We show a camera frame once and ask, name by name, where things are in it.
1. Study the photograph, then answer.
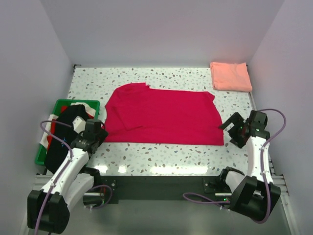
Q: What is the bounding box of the folded salmon pink t-shirt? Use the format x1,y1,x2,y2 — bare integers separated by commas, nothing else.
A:
210,62,252,93

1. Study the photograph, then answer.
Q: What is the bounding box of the crimson red t-shirt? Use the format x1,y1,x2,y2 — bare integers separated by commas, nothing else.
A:
105,83,224,146

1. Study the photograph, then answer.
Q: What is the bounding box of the black t-shirt with logo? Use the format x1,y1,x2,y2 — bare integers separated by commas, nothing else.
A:
45,104,90,173

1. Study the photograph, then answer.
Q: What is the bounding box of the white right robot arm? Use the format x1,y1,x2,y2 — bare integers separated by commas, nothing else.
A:
216,110,281,224

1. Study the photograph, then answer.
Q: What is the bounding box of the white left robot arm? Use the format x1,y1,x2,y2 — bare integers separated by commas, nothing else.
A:
27,119,113,234

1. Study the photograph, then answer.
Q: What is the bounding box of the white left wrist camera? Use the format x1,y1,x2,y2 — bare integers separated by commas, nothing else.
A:
72,116,86,133

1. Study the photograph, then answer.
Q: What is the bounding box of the red and white t-shirt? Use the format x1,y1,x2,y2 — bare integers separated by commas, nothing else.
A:
40,100,96,149

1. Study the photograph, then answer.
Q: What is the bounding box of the green plastic bin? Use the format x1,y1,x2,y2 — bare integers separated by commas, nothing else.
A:
35,99,100,165

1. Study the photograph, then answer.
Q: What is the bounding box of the aluminium frame rail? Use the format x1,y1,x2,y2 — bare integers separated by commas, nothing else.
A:
271,175,289,195

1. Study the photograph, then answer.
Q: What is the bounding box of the black mounting base plate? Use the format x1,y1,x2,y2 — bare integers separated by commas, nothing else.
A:
82,175,237,209

